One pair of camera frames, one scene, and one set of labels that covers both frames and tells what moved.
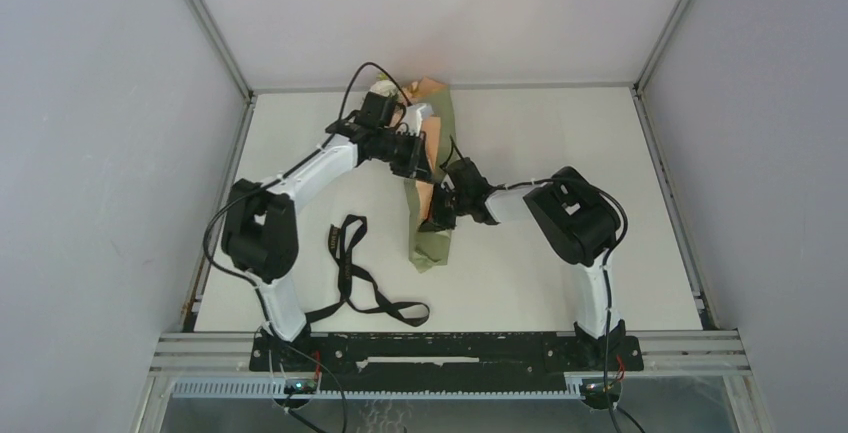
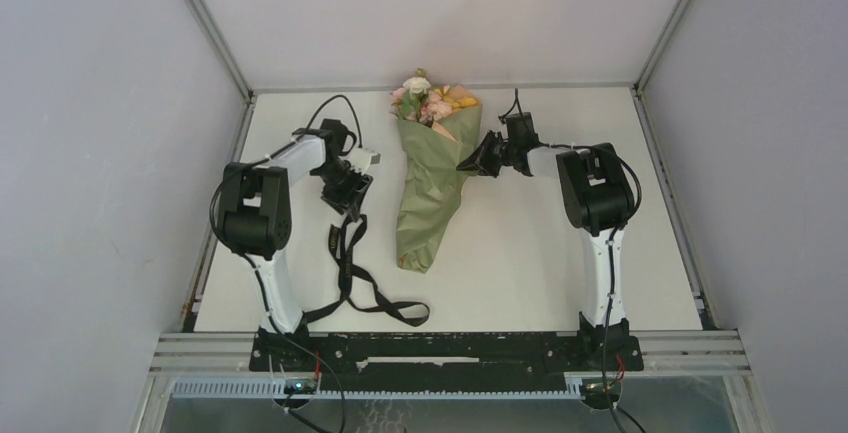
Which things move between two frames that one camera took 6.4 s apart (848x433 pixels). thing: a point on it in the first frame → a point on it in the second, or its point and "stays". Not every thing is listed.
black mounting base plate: (376, 352) stays
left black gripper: (416, 164) → (350, 201)
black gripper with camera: (465, 176) → (521, 130)
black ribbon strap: (358, 289) stays
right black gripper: (437, 219) → (480, 160)
